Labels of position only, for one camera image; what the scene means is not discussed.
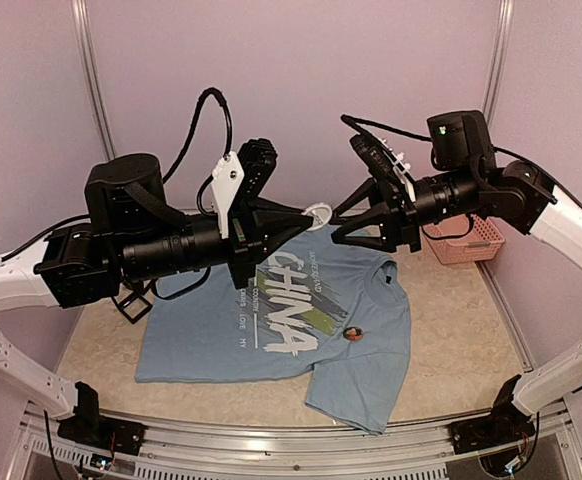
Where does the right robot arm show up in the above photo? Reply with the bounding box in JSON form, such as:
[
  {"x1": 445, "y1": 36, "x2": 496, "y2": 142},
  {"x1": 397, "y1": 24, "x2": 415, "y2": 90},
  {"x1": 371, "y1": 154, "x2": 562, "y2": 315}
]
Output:
[{"x1": 331, "y1": 110, "x2": 582, "y2": 271}]

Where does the pink plastic basket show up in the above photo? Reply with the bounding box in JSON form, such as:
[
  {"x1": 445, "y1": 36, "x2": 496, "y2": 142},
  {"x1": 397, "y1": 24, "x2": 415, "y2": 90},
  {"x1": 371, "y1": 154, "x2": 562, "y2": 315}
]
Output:
[{"x1": 422, "y1": 215, "x2": 505, "y2": 265}]

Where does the aluminium front rail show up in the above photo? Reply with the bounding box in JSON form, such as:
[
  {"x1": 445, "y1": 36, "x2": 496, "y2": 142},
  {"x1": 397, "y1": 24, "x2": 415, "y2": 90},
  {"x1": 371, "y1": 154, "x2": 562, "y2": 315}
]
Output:
[{"x1": 5, "y1": 399, "x2": 582, "y2": 480}]

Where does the aluminium corner post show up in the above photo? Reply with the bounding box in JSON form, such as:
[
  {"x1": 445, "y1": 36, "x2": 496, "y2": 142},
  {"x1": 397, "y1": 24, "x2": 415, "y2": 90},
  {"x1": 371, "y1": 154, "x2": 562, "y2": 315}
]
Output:
[
  {"x1": 482, "y1": 0, "x2": 515, "y2": 126},
  {"x1": 71, "y1": 0, "x2": 117, "y2": 161}
]

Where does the light blue printed t-shirt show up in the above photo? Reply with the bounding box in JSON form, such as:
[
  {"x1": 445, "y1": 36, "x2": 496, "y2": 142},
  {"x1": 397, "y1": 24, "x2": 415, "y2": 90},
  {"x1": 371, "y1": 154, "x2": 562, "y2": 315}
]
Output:
[{"x1": 135, "y1": 227, "x2": 411, "y2": 434}]

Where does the silver round brooch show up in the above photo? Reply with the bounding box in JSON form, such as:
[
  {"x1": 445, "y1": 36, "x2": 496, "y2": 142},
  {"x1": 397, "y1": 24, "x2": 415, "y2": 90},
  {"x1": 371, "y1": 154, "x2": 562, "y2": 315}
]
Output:
[{"x1": 302, "y1": 202, "x2": 333, "y2": 232}]

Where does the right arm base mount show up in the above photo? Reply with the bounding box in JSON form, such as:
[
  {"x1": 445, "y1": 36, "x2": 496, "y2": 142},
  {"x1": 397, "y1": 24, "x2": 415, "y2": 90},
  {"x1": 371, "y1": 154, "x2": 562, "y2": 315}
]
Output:
[{"x1": 449, "y1": 416, "x2": 536, "y2": 455}]

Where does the right aluminium corner post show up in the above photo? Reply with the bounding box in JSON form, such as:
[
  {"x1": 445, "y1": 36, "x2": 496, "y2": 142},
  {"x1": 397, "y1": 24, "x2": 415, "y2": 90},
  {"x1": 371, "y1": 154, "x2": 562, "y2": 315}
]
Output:
[{"x1": 482, "y1": 0, "x2": 515, "y2": 126}]

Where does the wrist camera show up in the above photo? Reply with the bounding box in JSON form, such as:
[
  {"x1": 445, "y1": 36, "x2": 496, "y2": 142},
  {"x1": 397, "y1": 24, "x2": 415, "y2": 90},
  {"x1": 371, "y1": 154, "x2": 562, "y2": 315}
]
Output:
[
  {"x1": 211, "y1": 138, "x2": 277, "y2": 239},
  {"x1": 349, "y1": 133, "x2": 416, "y2": 202}
]

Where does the black left camera cable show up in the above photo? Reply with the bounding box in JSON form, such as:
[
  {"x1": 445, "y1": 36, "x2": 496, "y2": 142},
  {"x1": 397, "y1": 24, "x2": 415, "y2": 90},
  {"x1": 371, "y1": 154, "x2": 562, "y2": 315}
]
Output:
[{"x1": 160, "y1": 87, "x2": 235, "y2": 216}]

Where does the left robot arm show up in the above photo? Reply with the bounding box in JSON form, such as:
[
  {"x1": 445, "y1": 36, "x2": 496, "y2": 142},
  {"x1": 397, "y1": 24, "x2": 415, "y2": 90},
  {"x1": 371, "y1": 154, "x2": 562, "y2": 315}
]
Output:
[{"x1": 0, "y1": 153, "x2": 313, "y2": 445}]

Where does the orange round brooch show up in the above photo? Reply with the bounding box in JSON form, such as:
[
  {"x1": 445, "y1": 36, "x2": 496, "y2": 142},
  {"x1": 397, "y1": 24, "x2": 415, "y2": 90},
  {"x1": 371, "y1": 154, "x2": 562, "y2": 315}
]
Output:
[{"x1": 343, "y1": 326, "x2": 364, "y2": 342}]

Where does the black right camera cable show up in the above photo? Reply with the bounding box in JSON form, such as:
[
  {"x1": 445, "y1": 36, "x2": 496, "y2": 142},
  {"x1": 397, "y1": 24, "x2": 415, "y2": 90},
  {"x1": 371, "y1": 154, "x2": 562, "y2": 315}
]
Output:
[{"x1": 339, "y1": 113, "x2": 437, "y2": 143}]

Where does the left aluminium corner post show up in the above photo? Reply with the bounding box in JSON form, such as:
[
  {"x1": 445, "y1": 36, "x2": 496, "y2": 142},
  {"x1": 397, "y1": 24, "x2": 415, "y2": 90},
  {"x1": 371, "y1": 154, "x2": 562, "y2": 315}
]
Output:
[{"x1": 71, "y1": 0, "x2": 117, "y2": 161}]

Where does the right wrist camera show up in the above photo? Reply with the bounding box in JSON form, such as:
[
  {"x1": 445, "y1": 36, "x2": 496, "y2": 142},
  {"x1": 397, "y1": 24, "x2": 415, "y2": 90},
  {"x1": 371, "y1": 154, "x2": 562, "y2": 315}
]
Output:
[{"x1": 349, "y1": 133, "x2": 416, "y2": 202}]

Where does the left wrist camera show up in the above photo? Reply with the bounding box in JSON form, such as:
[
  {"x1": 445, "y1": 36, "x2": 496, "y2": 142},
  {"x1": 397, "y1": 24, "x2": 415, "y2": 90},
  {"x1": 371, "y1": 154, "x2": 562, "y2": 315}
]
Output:
[{"x1": 211, "y1": 138, "x2": 277, "y2": 239}]

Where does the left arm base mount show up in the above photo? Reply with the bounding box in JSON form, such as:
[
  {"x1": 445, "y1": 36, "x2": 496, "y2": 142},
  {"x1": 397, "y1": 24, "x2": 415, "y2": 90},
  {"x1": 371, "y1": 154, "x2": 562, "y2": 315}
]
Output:
[{"x1": 58, "y1": 416, "x2": 147, "y2": 456}]

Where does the black camera cable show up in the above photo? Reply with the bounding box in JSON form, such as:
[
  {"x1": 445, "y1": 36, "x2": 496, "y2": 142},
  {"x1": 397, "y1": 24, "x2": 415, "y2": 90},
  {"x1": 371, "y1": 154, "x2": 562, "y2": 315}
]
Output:
[
  {"x1": 160, "y1": 87, "x2": 235, "y2": 216},
  {"x1": 339, "y1": 113, "x2": 437, "y2": 143}
]

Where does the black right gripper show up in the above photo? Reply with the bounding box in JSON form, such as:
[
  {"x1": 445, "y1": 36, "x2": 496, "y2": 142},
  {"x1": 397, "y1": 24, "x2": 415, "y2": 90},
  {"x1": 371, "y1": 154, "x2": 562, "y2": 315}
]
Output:
[{"x1": 328, "y1": 162, "x2": 484, "y2": 252}]

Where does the black brooch display case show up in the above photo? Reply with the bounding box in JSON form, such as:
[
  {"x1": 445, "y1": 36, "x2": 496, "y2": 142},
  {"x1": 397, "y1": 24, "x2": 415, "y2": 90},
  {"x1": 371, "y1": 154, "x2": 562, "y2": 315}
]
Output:
[{"x1": 110, "y1": 280, "x2": 153, "y2": 325}]

